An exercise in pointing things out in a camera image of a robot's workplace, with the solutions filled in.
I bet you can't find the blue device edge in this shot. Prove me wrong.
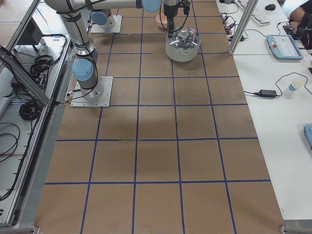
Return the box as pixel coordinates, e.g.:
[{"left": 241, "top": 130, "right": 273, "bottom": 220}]
[{"left": 304, "top": 124, "right": 312, "bottom": 148}]

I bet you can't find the aluminium frame post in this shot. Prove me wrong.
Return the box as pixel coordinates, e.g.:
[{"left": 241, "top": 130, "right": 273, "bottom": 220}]
[{"left": 228, "top": 0, "right": 258, "bottom": 55}]

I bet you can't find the aluminium diagonal strut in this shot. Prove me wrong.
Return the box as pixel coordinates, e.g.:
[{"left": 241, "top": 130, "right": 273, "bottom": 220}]
[{"left": 0, "top": 45, "right": 51, "bottom": 106}]

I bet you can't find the person's forearm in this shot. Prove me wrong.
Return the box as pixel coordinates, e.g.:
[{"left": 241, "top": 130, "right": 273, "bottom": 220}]
[{"left": 290, "top": 2, "right": 312, "bottom": 22}]

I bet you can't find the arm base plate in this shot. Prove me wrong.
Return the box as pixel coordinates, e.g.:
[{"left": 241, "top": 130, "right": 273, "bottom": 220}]
[
  {"left": 70, "top": 76, "right": 113, "bottom": 108},
  {"left": 90, "top": 15, "right": 122, "bottom": 34}
]

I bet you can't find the pink bowl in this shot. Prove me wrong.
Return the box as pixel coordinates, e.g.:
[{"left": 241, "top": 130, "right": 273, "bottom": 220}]
[{"left": 156, "top": 13, "right": 168, "bottom": 29}]

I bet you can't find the white keyboard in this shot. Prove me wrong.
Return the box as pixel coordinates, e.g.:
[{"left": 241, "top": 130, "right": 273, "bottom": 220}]
[{"left": 235, "top": 0, "right": 271, "bottom": 26}]

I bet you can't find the black power adapter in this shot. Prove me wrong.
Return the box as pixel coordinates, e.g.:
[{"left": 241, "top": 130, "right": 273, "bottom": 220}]
[{"left": 253, "top": 89, "right": 278, "bottom": 98}]

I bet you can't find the white steel cooking pot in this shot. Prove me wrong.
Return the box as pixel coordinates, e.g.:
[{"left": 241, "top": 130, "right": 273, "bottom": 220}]
[{"left": 165, "top": 36, "right": 200, "bottom": 62}]

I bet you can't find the black computer mouse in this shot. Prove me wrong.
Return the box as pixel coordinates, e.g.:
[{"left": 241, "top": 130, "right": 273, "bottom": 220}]
[{"left": 265, "top": 4, "right": 276, "bottom": 11}]

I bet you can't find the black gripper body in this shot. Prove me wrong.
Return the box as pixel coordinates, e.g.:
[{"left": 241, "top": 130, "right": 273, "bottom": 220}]
[{"left": 163, "top": 0, "right": 179, "bottom": 18}]

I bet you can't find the glass pot lid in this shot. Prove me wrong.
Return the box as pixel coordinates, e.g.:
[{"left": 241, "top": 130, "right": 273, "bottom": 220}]
[{"left": 167, "top": 27, "right": 201, "bottom": 49}]

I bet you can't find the paper cup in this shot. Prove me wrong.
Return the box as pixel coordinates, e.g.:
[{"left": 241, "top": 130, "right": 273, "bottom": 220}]
[{"left": 288, "top": 78, "right": 305, "bottom": 92}]

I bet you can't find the coiled black cable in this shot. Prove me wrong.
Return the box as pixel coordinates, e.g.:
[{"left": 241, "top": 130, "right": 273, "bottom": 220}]
[{"left": 19, "top": 99, "right": 42, "bottom": 122}]

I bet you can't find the blue teach pendant tablet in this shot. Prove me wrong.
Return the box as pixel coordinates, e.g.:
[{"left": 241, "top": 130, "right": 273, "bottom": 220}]
[{"left": 266, "top": 35, "right": 304, "bottom": 60}]

